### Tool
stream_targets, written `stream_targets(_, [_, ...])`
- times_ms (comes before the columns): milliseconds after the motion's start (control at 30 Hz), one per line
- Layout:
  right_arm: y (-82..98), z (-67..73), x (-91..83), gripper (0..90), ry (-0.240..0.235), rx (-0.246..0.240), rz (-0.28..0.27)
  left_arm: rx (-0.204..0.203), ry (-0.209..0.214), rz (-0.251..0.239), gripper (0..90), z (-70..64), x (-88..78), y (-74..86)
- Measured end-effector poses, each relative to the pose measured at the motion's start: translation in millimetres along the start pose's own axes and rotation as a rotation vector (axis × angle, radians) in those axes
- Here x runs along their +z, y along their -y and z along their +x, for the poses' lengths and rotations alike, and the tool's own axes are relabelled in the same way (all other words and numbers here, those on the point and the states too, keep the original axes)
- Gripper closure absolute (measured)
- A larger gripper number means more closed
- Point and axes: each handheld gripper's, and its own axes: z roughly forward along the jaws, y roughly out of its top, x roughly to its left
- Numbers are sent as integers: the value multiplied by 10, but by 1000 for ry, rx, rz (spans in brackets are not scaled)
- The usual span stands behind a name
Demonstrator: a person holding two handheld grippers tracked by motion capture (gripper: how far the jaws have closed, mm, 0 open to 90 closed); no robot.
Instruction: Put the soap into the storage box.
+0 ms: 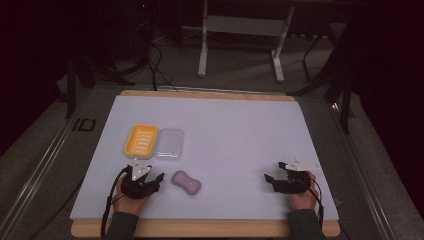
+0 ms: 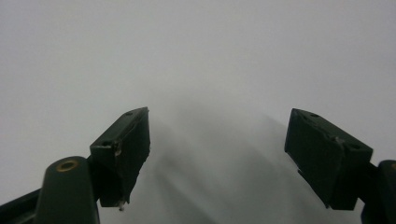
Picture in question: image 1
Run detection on pale blue table mat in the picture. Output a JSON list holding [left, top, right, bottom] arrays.
[[69, 94, 340, 222]]

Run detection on white metal stand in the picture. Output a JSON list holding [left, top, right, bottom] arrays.
[[196, 0, 297, 84]]

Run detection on yellow soap dish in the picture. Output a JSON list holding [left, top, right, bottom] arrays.
[[123, 123, 159, 160]]

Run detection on right hand-held gripper black cable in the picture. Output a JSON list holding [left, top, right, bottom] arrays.
[[297, 175, 326, 232]]

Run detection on clear plastic soap dish lid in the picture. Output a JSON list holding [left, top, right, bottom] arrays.
[[153, 127, 185, 161]]

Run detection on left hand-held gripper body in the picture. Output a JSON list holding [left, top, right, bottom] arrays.
[[120, 158, 160, 201]]

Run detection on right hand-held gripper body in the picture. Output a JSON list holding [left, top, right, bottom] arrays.
[[272, 157, 322, 195]]

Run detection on left hand-held gripper black cable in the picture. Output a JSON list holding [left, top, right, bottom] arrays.
[[100, 165, 134, 239]]

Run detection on hand-held gripper black cable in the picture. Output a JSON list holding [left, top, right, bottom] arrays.
[[100, 165, 134, 239], [297, 175, 326, 232]]

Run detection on person's left hand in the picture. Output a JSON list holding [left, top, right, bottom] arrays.
[[112, 181, 152, 217]]

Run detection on black floor cables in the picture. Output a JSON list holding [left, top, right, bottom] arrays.
[[137, 0, 180, 92]]

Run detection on black metal stand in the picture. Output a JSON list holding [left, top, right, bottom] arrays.
[[287, 31, 357, 135], [64, 54, 137, 120]]

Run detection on pale purple soap bar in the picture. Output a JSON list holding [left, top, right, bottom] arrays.
[[170, 169, 202, 196]]

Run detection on person's right hand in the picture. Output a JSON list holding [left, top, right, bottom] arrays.
[[287, 170, 320, 212]]

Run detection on aluminium frame rail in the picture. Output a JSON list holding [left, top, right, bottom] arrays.
[[328, 101, 399, 240], [0, 87, 95, 240]]

